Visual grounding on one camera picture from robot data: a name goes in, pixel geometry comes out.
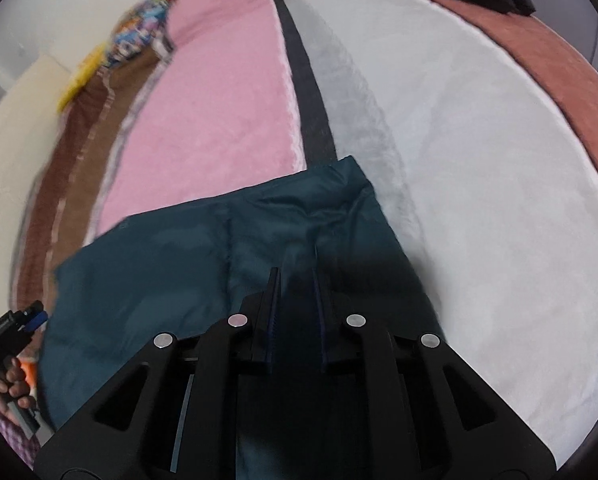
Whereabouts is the dark teal puffer jacket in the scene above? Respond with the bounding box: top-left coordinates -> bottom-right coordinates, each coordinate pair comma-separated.
38,154 -> 448,480

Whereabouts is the person left hand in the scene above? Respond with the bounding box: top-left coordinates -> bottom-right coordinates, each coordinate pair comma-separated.
0,358 -> 36,418

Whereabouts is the orange white plastic packet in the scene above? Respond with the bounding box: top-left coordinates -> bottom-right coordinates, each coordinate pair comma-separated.
20,360 -> 38,390

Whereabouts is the striped fleece bed blanket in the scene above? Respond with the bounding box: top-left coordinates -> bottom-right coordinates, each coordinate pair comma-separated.
12,0 -> 598,473

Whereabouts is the yellow pillow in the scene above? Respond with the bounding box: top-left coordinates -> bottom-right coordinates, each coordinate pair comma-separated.
56,41 -> 109,114

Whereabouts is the colourful cartoon pillow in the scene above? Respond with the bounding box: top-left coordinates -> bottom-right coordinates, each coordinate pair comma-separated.
102,0 -> 175,68

